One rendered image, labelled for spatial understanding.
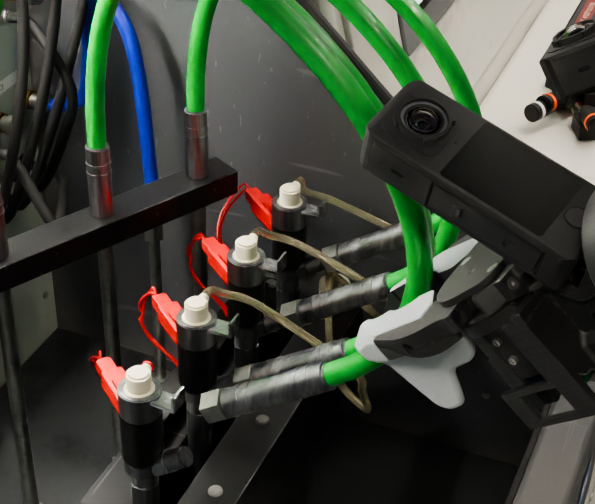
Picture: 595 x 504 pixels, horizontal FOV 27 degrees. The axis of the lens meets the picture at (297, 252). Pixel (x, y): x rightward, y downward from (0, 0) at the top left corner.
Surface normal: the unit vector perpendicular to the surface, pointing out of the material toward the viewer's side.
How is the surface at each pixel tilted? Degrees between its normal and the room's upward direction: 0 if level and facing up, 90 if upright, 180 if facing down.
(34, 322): 90
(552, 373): 103
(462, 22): 76
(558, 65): 86
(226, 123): 90
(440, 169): 21
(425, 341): 95
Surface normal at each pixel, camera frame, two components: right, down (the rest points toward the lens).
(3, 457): 0.02, -0.82
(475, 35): 0.90, 0.04
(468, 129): 0.10, -0.57
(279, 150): -0.39, 0.52
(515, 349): -0.58, 0.62
